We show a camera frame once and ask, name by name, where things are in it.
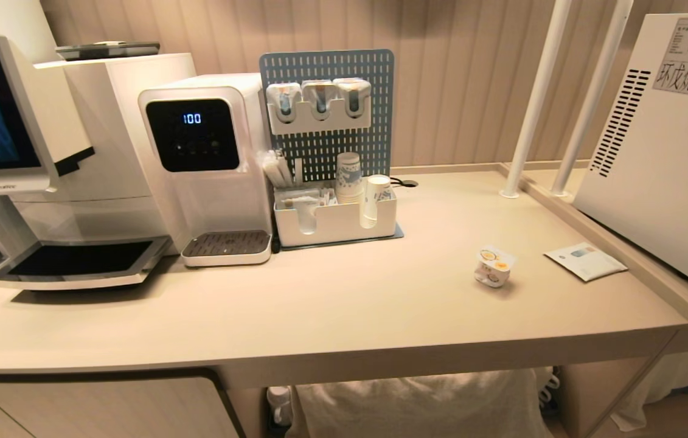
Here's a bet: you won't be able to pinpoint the short paper cup stack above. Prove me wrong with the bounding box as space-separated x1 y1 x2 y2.
362 175 392 229

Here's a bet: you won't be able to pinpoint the tall paper cup stack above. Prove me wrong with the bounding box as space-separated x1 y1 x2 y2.
336 152 364 205

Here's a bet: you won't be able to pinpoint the white capsule cup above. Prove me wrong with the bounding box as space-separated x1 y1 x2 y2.
333 78 372 118
302 80 337 120
266 83 302 123

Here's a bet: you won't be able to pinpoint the small yogurt cup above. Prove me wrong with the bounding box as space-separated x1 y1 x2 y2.
474 245 516 288

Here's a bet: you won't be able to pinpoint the cabinet door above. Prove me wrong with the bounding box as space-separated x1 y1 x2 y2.
0 376 241 438

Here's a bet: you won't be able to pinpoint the white mini fridge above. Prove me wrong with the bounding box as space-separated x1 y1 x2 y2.
571 13 688 285

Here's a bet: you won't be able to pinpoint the white organizer tray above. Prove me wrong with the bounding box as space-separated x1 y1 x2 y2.
273 187 404 249

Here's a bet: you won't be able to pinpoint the sugar sachets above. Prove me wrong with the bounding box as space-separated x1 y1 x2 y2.
277 187 337 210

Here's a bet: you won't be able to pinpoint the blue pegboard panel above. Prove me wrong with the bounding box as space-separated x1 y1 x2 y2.
259 49 395 184

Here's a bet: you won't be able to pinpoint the white stir sticks bundle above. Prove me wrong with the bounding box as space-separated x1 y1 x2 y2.
262 150 294 189

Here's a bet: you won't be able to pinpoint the white capsule holder rack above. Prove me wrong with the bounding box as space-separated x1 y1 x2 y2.
266 85 372 136

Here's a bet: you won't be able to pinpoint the white water dispenser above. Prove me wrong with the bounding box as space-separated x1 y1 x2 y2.
138 74 275 268

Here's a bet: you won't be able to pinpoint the white cloth under table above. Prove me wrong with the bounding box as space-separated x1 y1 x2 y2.
290 369 548 438

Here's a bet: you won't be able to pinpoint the white metal pole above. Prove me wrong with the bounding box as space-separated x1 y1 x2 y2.
500 0 574 199
551 0 634 197

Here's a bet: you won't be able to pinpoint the white paper packet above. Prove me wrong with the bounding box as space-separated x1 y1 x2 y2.
543 243 628 282

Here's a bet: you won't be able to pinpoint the white coffee machine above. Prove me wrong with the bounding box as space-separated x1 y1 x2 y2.
0 33 198 290

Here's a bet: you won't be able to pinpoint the black tray on machine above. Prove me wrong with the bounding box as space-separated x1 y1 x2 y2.
55 41 161 61

